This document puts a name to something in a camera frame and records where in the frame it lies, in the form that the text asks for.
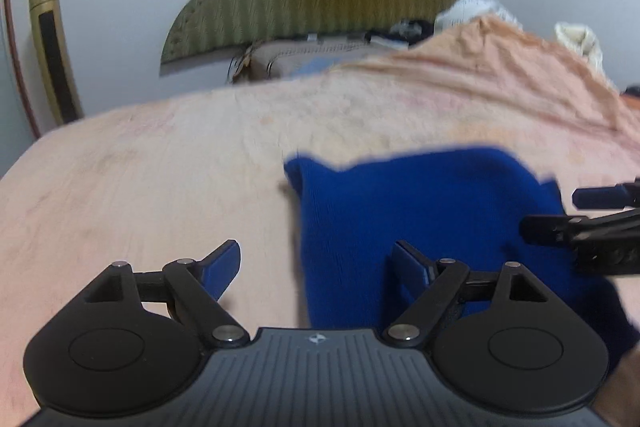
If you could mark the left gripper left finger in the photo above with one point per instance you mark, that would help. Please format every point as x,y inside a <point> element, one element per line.
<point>195,287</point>

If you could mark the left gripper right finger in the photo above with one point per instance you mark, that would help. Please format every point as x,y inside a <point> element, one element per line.
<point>433,286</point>

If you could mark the white bedding bundle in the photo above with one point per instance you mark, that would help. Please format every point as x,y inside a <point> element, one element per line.
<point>463,11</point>

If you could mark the black garment on bed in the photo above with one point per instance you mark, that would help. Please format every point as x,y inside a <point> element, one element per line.
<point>406,31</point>

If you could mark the beige patterned pillow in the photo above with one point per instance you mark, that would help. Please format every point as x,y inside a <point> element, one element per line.
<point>289,58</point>

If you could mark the cream crumpled duvet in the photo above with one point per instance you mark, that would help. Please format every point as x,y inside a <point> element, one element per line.
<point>582,40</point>

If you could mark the frosted glass sliding door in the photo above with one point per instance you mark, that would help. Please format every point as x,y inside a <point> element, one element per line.
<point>19,126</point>

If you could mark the orange quilt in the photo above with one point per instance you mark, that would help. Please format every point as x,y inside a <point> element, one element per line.
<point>502,64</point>

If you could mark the pink floral bed blanket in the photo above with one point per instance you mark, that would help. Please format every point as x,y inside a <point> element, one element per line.
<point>174,179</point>

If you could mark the blue beaded sweater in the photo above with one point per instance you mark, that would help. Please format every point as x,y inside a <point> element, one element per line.
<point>462,204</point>

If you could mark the gold tower fan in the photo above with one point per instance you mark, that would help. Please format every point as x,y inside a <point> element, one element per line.
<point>53,60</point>

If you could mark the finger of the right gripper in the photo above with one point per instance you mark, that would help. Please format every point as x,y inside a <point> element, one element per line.
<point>619,227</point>
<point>618,196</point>

